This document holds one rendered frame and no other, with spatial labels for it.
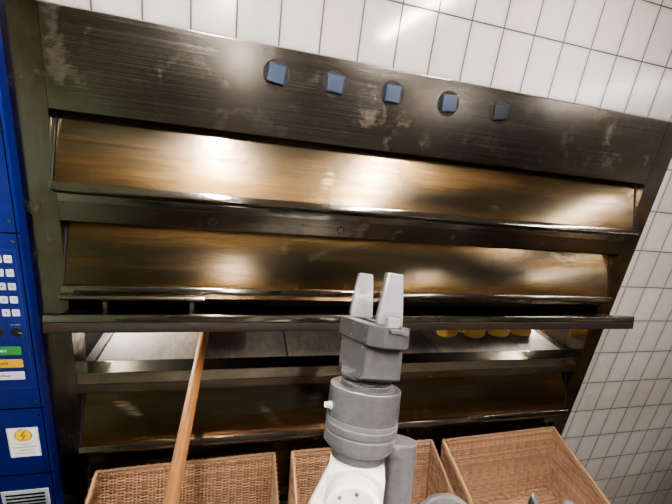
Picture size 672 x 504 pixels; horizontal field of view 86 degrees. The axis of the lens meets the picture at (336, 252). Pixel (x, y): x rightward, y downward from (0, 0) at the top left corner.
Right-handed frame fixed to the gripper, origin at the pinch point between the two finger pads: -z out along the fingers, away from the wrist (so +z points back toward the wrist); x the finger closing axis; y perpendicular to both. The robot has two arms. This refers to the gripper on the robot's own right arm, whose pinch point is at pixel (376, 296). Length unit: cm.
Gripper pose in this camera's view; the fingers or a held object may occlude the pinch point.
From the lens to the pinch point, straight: 47.0
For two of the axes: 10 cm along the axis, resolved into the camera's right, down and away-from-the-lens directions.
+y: -9.3, -1.6, -3.2
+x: 3.3, -0.6, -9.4
